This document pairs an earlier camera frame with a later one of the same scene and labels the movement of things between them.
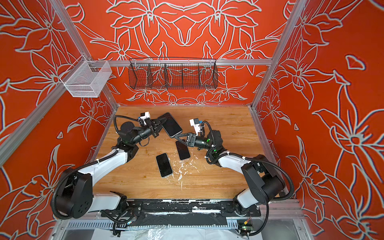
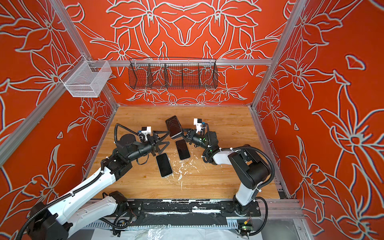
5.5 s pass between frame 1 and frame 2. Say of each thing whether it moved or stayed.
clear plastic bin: stayed
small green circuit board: stayed
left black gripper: moved
